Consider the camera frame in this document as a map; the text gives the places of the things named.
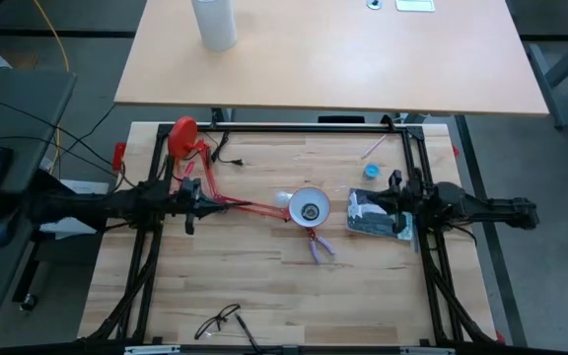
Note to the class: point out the dark grey desk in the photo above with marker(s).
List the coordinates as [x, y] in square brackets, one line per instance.
[18, 108]

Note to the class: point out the white lightbulb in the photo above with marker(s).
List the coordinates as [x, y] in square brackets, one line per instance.
[281, 199]

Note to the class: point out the red desk lamp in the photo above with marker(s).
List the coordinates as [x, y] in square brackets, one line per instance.
[183, 138]

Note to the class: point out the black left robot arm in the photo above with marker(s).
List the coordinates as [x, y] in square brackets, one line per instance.
[92, 207]

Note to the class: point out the white paper sheet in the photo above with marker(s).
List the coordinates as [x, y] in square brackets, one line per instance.
[87, 187]

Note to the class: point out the white card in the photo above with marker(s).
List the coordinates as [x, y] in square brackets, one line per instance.
[414, 5]

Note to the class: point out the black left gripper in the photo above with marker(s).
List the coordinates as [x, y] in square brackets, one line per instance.
[192, 202]

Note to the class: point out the black computer mouse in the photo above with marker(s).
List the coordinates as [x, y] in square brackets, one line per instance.
[0, 232]

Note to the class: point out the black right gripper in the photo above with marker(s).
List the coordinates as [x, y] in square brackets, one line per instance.
[414, 202]

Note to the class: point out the white paper roll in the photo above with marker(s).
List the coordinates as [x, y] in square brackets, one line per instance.
[214, 24]

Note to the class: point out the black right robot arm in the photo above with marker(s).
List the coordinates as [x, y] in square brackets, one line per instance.
[486, 207]

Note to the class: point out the red clamp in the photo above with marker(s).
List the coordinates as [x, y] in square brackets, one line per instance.
[455, 151]
[120, 155]
[500, 337]

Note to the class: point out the pale pink stick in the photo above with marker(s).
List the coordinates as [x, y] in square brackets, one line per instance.
[374, 146]

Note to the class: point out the small blue round container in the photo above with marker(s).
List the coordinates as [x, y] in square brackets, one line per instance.
[372, 171]

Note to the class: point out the black eyeglasses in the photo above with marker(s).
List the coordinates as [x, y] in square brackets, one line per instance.
[217, 319]

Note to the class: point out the grey metal desk leg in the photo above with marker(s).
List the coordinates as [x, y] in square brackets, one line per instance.
[540, 69]

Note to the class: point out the round desk grommet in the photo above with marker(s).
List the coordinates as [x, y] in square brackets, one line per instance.
[374, 4]

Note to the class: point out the pink marker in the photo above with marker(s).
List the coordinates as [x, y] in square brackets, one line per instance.
[189, 170]

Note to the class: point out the silver metal strip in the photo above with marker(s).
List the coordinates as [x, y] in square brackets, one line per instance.
[151, 350]
[427, 351]

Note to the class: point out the light wooden desk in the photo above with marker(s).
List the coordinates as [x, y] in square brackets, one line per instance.
[338, 64]

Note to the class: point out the black ballpoint pen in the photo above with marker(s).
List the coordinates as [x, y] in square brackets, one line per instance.
[244, 328]

